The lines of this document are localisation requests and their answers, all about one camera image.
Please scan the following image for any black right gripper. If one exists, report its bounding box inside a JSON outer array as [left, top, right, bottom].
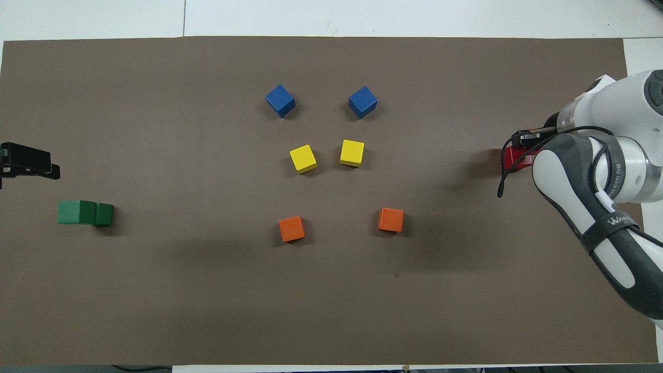
[[511, 115, 565, 147]]

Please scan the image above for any orange wooden cube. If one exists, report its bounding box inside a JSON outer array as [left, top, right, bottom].
[[279, 216, 306, 242], [378, 207, 405, 233]]

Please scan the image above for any blue wooden cube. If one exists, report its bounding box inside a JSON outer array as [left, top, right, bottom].
[[265, 84, 296, 118], [348, 85, 378, 120]]

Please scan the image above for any yellow wooden cube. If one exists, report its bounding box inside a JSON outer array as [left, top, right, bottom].
[[289, 144, 318, 174], [340, 139, 365, 167]]

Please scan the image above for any brown table mat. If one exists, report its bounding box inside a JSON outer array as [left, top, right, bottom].
[[0, 35, 659, 366]]

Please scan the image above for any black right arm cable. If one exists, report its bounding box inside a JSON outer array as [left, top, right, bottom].
[[497, 126, 617, 198]]

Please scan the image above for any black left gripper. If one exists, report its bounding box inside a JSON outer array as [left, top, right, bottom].
[[0, 142, 61, 190]]

